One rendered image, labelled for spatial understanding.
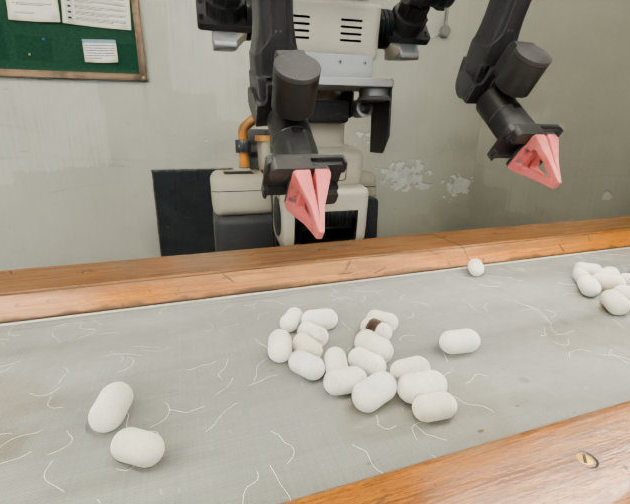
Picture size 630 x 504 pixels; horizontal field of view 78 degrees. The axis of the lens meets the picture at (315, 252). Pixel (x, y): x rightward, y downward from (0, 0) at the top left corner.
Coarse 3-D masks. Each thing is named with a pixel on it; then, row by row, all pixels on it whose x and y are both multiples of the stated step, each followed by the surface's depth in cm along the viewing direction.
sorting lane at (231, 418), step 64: (576, 256) 61; (64, 320) 40; (128, 320) 40; (192, 320) 40; (256, 320) 40; (448, 320) 40; (512, 320) 40; (576, 320) 40; (0, 384) 30; (64, 384) 30; (128, 384) 30; (192, 384) 30; (256, 384) 30; (320, 384) 30; (448, 384) 30; (512, 384) 30; (576, 384) 30; (0, 448) 24; (64, 448) 24; (192, 448) 24; (256, 448) 24; (320, 448) 24; (384, 448) 24; (448, 448) 24
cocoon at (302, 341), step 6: (300, 336) 33; (306, 336) 33; (294, 342) 33; (300, 342) 33; (306, 342) 32; (312, 342) 32; (318, 342) 32; (294, 348) 33; (300, 348) 32; (306, 348) 32; (312, 348) 32; (318, 348) 32; (318, 354) 32
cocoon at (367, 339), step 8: (360, 336) 33; (368, 336) 33; (376, 336) 32; (360, 344) 33; (368, 344) 32; (376, 344) 32; (384, 344) 31; (376, 352) 31; (384, 352) 31; (392, 352) 32
